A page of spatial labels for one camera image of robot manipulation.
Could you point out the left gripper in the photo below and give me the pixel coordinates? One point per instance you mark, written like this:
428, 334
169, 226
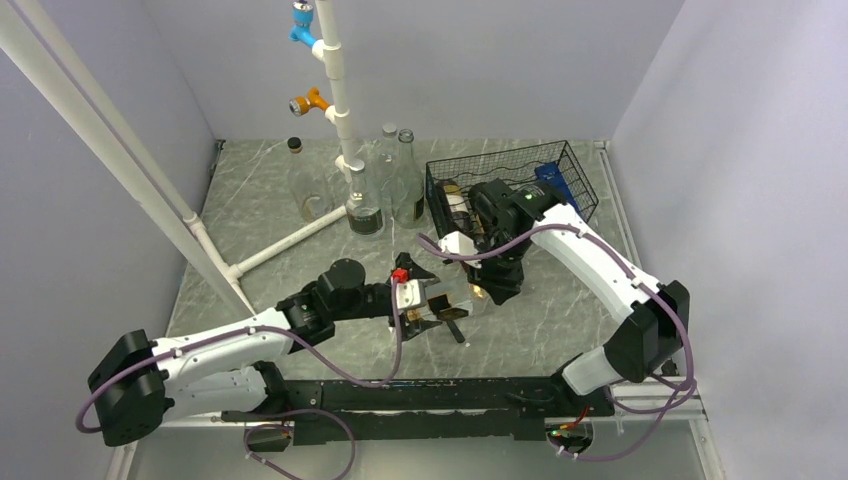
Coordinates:
413, 326

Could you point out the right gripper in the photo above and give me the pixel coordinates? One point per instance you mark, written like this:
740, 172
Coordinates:
502, 286

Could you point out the clear bottle dark label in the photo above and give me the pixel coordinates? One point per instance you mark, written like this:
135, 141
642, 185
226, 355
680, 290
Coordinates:
363, 209

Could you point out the clear frosted wine bottle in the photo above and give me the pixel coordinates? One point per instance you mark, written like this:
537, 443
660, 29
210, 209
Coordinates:
407, 187

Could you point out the blue label clear bottle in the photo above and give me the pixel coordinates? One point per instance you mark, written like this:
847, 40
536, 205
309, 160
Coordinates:
551, 174

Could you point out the round clear glass bottle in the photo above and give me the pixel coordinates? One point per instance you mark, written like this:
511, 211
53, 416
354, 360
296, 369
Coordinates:
385, 153

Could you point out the clear bottle white label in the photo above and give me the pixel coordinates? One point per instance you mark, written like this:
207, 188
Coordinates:
308, 184

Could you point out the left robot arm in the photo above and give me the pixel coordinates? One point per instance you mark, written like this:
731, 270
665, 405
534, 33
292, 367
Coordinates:
141, 382

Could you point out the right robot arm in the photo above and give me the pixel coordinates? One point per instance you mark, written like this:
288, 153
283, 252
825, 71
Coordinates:
651, 316

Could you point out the red wine bottle gold cap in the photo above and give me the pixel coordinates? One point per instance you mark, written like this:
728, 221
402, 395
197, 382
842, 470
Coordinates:
458, 212

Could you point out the small grey hammer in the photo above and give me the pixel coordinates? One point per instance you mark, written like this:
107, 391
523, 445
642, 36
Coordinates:
455, 331

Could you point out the orange pipe nozzle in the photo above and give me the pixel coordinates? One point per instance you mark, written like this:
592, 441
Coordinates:
313, 100

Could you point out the blue pipe nozzle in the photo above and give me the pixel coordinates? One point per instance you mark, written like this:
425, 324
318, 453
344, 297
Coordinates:
303, 16

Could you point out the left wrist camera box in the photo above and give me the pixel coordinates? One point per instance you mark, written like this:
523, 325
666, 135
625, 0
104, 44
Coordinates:
407, 296

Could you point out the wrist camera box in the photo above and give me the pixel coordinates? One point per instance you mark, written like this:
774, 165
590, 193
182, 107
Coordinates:
407, 296
457, 244

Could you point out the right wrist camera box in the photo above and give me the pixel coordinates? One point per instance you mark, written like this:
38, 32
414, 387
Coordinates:
457, 244

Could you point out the black wire wine rack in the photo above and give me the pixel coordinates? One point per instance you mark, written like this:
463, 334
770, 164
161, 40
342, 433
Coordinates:
515, 167

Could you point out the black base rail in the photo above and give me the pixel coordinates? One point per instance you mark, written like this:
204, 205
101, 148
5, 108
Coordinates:
522, 408

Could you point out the white pvc pipe frame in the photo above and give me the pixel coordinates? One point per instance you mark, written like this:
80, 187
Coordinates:
35, 44

